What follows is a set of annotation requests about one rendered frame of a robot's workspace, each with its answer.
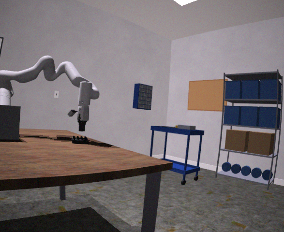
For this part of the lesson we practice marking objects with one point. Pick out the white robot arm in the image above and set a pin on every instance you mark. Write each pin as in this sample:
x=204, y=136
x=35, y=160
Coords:
x=87, y=89

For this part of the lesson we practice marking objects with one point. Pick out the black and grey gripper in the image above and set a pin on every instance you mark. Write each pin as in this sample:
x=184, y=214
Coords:
x=82, y=113

